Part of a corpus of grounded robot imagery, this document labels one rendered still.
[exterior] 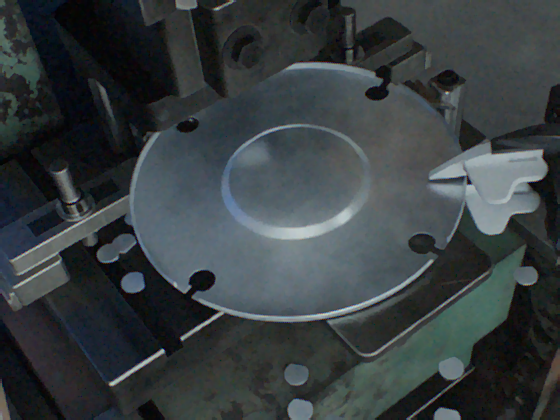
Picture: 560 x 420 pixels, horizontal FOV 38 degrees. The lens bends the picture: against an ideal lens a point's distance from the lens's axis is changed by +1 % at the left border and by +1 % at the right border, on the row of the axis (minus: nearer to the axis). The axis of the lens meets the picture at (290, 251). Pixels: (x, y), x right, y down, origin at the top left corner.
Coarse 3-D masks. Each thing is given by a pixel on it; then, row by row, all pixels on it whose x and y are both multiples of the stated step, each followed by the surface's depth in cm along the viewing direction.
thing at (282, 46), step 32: (96, 0) 66; (192, 0) 55; (224, 0) 55; (256, 0) 57; (288, 0) 58; (320, 0) 60; (128, 32) 63; (160, 32) 58; (192, 32) 59; (224, 32) 57; (256, 32) 58; (288, 32) 60; (320, 32) 63; (160, 64) 61; (192, 64) 61; (224, 64) 58; (256, 64) 59; (288, 64) 63; (224, 96) 61
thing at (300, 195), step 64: (320, 64) 79; (256, 128) 75; (320, 128) 73; (384, 128) 73; (448, 128) 72; (192, 192) 71; (256, 192) 70; (320, 192) 69; (384, 192) 69; (448, 192) 68; (192, 256) 67; (256, 256) 66; (320, 256) 66; (384, 256) 65
